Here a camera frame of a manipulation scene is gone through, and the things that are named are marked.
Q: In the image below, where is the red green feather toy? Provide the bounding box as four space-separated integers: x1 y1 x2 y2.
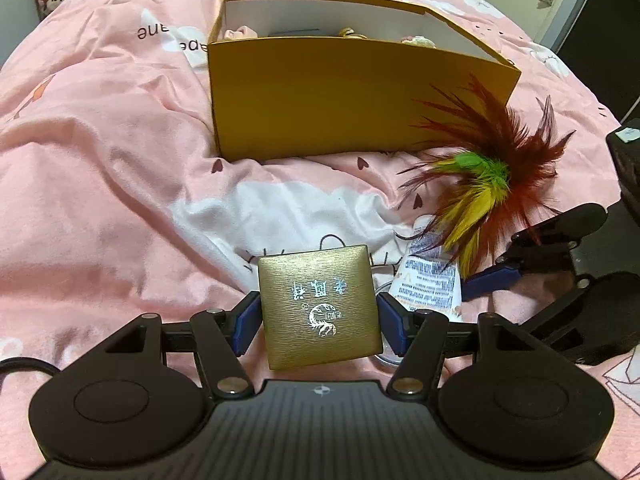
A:
397 72 576 279

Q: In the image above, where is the yellow cardboard box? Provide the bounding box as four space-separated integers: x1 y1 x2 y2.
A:
206 0 522 162

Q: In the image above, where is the black cable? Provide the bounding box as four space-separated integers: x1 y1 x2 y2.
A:
0 357 62 379

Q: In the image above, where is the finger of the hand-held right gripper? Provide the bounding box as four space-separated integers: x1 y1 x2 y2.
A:
462 259 576 304
510 203 608 249

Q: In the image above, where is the pink printed blanket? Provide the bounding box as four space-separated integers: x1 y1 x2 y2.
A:
0 0 640 480

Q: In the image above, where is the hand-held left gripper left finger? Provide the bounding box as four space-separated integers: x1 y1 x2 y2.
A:
102 292 261 401

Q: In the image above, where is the gold brushed box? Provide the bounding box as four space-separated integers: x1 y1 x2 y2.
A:
256 244 385 371

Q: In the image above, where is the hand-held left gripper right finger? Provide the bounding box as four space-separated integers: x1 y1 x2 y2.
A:
376 292 538 401

